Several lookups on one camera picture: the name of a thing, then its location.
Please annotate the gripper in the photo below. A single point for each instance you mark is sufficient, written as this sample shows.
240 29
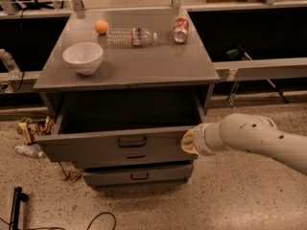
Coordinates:
200 140

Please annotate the grey top drawer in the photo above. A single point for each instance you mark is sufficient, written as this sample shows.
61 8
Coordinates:
102 129

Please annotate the grey drawer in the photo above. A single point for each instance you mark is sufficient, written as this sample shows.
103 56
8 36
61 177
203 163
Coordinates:
102 129
156 174

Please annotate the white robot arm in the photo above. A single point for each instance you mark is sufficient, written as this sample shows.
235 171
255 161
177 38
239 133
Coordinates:
250 133

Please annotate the grey lower drawer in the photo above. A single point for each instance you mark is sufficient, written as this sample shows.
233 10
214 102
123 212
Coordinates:
156 174

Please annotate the grey metal drawer cabinet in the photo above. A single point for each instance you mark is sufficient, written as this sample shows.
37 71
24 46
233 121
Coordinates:
164 65

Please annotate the green black object under bench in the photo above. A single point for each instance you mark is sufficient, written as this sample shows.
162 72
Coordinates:
238 51

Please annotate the red soda can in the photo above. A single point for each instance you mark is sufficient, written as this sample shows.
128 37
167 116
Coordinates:
180 30

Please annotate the clear plastic water bottle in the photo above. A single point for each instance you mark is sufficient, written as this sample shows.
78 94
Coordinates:
130 37

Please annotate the white ceramic bowl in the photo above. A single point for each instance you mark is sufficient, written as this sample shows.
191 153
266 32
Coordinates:
84 58

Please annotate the orange fruit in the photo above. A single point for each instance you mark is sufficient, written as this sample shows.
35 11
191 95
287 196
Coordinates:
101 26

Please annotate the crumpled plastic bottle on floor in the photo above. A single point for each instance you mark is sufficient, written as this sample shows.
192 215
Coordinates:
29 151

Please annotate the snack chip bag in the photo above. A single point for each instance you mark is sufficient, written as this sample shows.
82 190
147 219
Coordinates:
30 129

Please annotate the black stand on floor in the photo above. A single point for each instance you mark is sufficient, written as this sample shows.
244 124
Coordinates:
18 198

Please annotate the plastic bottle at left edge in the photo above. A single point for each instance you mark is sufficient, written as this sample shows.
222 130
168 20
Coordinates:
10 64

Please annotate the grey metal bench rail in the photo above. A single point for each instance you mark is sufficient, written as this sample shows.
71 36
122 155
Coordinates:
262 69

